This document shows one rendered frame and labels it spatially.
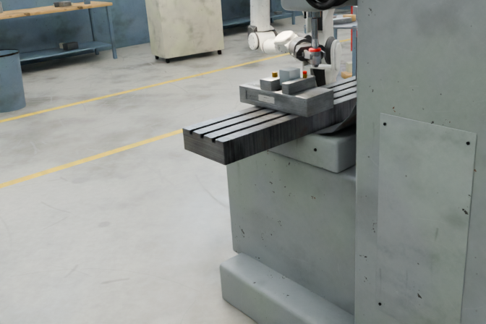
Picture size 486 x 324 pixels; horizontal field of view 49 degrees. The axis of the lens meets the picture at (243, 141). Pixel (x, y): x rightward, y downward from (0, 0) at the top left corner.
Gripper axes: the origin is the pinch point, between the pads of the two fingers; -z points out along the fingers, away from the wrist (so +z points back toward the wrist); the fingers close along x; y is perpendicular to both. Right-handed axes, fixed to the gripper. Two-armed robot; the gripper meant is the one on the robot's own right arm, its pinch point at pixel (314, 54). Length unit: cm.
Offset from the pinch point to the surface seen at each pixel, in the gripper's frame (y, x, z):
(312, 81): 7.9, -5.1, -9.4
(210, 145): 20, -49, -28
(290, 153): 35.1, -14.6, -9.7
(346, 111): 21.7, 9.2, -9.1
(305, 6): -19.2, -7.0, -9.1
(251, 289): 97, -32, -4
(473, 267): 48, 13, -82
